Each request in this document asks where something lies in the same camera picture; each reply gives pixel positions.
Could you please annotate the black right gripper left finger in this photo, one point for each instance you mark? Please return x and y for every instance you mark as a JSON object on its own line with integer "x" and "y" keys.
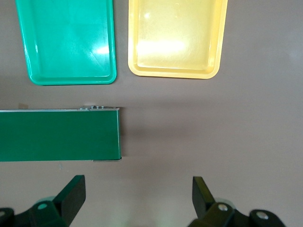
{"x": 68, "y": 201}

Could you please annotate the green conveyor belt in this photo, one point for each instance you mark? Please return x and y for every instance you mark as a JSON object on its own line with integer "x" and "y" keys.
{"x": 59, "y": 134}

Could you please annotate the yellow plastic tray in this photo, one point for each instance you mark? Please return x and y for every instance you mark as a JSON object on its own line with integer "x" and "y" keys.
{"x": 175, "y": 35}

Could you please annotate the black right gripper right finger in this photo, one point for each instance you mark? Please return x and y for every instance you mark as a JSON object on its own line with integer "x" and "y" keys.
{"x": 206, "y": 208}

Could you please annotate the green plastic tray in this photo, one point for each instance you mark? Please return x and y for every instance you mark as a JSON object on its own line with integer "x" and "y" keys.
{"x": 71, "y": 40}

